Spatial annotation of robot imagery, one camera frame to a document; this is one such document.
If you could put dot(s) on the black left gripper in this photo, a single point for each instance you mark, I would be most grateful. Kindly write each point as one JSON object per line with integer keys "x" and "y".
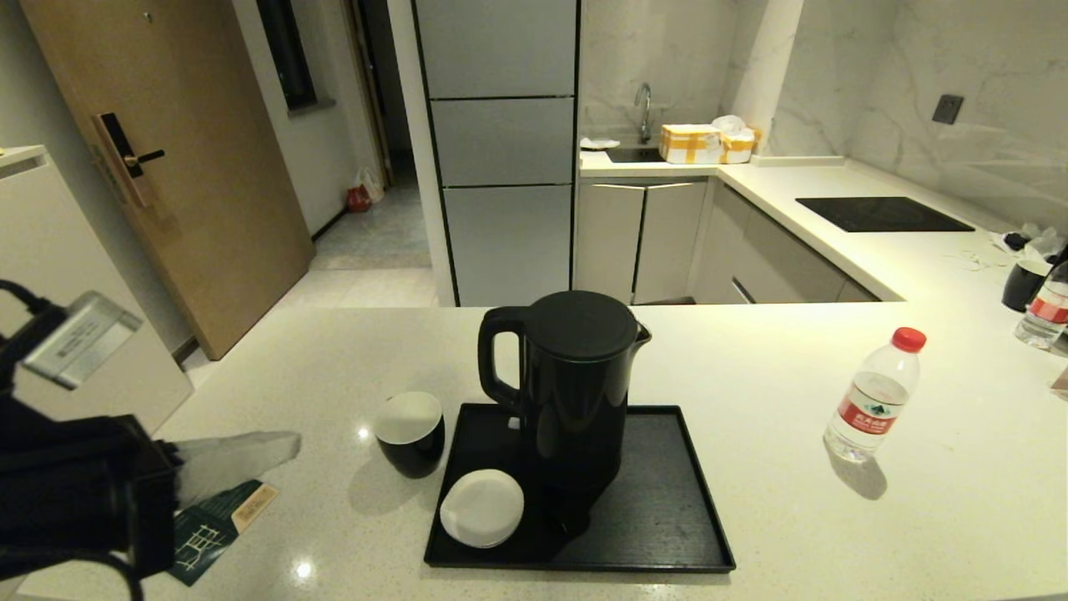
{"x": 75, "y": 492}

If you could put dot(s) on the black cup white inside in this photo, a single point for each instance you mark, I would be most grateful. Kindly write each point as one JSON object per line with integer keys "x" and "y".
{"x": 410, "y": 430}

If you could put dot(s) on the black electric kettle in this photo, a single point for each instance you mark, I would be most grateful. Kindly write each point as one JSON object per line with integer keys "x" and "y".
{"x": 576, "y": 392}

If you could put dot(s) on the clear plastic water bottle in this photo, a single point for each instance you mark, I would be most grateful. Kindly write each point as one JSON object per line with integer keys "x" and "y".
{"x": 872, "y": 409}
{"x": 1043, "y": 320}

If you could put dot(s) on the dark green folded brochure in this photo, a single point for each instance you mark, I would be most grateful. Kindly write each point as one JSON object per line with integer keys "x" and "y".
{"x": 225, "y": 522}

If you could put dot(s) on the white round saucer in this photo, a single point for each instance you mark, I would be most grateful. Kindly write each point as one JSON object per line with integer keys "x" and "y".
{"x": 482, "y": 507}

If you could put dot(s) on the red bag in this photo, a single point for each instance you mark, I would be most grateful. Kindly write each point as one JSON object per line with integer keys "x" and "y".
{"x": 359, "y": 200}

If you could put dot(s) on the brown wooden door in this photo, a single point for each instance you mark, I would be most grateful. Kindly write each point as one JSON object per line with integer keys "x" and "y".
{"x": 209, "y": 167}

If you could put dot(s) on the white shopping bag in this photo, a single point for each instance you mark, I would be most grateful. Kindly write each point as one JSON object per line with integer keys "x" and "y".
{"x": 373, "y": 183}

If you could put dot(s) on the dark window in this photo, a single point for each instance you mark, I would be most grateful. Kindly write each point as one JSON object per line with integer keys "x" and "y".
{"x": 288, "y": 58}

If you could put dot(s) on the tall grey panel cabinet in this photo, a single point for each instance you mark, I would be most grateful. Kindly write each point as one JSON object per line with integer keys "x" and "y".
{"x": 501, "y": 142}

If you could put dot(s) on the black rectangular serving tray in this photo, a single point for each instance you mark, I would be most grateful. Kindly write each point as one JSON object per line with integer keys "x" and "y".
{"x": 667, "y": 517}

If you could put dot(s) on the grey sink base cabinet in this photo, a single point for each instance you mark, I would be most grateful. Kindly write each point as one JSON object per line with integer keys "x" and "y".
{"x": 638, "y": 241}

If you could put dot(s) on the white dish cloth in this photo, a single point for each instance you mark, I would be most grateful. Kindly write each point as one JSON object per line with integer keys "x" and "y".
{"x": 599, "y": 143}

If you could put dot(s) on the dark kitchen sink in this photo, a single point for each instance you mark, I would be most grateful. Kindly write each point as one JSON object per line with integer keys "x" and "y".
{"x": 634, "y": 155}

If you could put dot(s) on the chrome kitchen faucet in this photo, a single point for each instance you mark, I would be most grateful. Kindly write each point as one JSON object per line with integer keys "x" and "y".
{"x": 645, "y": 116}

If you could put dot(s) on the large yellow-taped cardboard box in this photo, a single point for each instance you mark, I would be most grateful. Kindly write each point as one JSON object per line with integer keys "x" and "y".
{"x": 688, "y": 144}

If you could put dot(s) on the grey counter drawer cabinet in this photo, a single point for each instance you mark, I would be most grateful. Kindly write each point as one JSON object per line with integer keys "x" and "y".
{"x": 776, "y": 262}

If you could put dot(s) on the small yellow-taped cardboard box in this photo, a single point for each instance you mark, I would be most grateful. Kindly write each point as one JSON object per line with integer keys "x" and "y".
{"x": 739, "y": 148}

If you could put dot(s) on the crumpled white plastic bag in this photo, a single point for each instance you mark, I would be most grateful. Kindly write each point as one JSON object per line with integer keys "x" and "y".
{"x": 730, "y": 124}

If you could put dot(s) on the black induction cooktop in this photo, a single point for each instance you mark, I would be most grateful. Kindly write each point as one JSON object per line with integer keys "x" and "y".
{"x": 881, "y": 214}

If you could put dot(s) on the black mug white rim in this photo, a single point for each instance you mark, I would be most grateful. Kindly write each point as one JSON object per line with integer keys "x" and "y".
{"x": 1022, "y": 287}

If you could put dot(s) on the brown object corner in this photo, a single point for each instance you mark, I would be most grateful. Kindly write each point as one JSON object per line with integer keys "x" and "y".
{"x": 1061, "y": 381}

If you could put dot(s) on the crumpled clear wrappers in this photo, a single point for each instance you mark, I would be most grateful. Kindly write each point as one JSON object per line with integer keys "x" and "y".
{"x": 1043, "y": 244}

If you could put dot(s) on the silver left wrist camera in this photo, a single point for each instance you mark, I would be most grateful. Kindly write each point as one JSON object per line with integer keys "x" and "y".
{"x": 82, "y": 340}

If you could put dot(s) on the grey wall socket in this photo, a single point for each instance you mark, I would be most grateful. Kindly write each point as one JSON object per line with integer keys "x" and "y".
{"x": 947, "y": 109}

